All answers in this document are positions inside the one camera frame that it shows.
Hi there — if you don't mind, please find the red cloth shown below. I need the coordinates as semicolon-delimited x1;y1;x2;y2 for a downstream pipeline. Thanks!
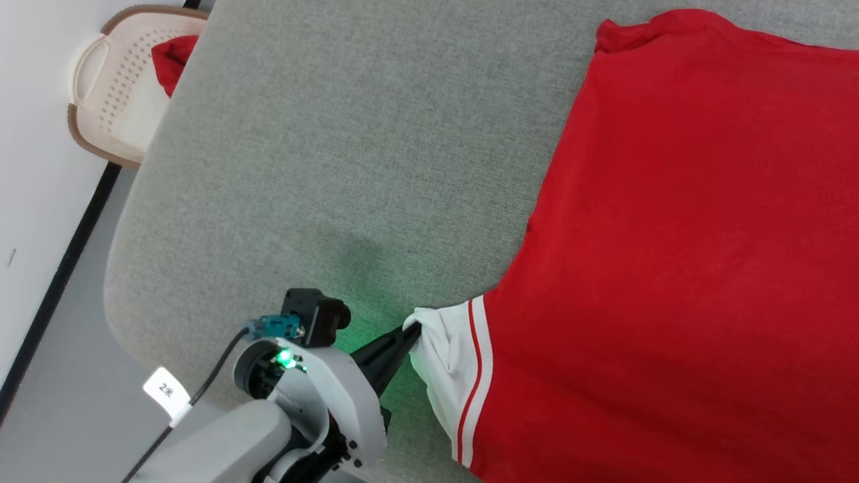
152;35;201;98

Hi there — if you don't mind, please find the red garment with white trim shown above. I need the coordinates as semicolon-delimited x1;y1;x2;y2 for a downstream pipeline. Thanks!
403;8;859;483

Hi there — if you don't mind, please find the white printed cable tag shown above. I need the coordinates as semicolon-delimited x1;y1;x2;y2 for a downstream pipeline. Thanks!
143;366;192;418

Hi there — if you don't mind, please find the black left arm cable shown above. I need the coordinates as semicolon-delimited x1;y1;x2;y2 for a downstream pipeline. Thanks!
121;314;301;483

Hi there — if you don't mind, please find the cream perforated laundry basket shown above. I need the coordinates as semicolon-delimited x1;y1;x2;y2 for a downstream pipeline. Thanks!
67;5;209;168

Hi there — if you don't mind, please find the black baseboard strip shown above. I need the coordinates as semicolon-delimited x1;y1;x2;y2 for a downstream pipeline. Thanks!
0;161;123;423

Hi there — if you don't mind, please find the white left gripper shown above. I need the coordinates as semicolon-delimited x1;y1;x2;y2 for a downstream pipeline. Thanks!
234;322;422;483

